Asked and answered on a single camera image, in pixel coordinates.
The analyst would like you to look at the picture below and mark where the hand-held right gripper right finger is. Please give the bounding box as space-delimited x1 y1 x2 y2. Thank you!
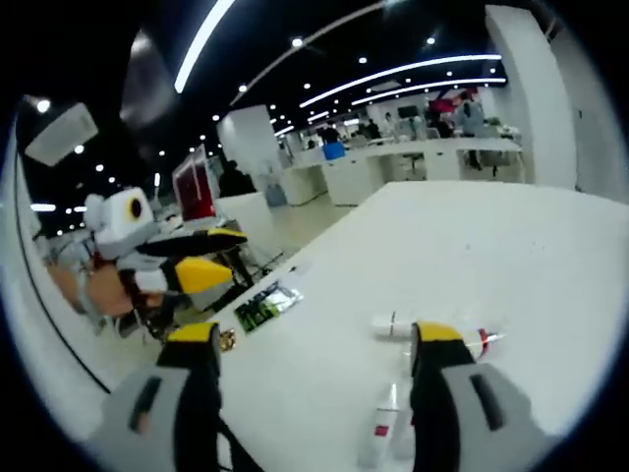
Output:
409 321 557 472

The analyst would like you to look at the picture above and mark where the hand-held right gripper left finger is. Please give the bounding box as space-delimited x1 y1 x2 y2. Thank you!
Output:
92 322 233 472

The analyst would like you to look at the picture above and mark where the white skincare bottle red label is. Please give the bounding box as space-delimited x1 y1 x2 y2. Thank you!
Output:
357 382 400 469

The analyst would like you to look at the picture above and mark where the green black skincare sachet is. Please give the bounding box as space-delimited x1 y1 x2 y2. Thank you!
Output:
234 280 304 332

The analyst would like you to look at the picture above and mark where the white skincare tube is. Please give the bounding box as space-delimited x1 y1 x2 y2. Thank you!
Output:
370 311 419 341

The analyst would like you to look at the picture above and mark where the water dispenser bottle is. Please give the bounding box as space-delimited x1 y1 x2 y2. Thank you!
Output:
263 170 287 207

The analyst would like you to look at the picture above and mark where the person's left hand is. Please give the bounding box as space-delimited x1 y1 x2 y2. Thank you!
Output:
73 267 166 319

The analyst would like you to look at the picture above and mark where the red display board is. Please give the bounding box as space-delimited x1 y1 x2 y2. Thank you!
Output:
170 145 218 223

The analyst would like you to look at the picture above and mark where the ceiling air conditioner unit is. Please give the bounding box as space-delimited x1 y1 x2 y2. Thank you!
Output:
23 101 100 166

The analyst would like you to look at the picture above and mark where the long white office desk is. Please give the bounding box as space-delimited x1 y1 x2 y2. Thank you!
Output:
288 137 525 207

